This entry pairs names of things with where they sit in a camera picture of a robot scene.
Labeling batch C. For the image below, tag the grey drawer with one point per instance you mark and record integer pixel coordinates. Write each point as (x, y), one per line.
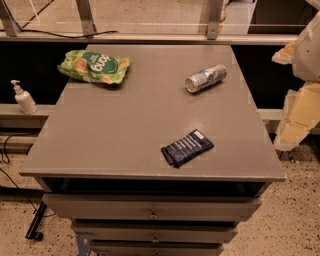
(153, 208)
(155, 232)
(161, 249)

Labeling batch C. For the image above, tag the black metal floor bracket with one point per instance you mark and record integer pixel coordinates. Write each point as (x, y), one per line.
(33, 233)

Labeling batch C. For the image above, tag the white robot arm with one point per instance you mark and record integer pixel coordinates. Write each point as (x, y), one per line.
(306, 59)

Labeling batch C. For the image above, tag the green rice chip bag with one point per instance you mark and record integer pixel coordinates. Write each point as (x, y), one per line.
(94, 67)

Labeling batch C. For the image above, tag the top grey drawer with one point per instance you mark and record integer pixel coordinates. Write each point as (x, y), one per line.
(153, 208)

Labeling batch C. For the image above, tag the dark blue rxbar wrapper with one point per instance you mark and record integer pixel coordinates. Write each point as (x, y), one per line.
(187, 148)

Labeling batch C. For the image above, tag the grey metal window rail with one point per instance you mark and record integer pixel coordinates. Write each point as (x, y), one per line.
(168, 39)

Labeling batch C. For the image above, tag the silver blue drink can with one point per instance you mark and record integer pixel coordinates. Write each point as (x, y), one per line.
(205, 78)

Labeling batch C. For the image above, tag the middle grey drawer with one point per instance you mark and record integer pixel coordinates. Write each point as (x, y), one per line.
(155, 232)

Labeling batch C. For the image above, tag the bottom grey drawer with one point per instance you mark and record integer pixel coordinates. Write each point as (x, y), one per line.
(161, 249)

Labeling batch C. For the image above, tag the grey drawer cabinet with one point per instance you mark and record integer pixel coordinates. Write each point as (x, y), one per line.
(102, 141)

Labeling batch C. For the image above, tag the white pump sanitizer bottle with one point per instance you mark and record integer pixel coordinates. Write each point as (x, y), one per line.
(24, 98)

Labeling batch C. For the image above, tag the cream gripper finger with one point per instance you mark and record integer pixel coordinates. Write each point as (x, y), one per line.
(301, 113)
(285, 55)

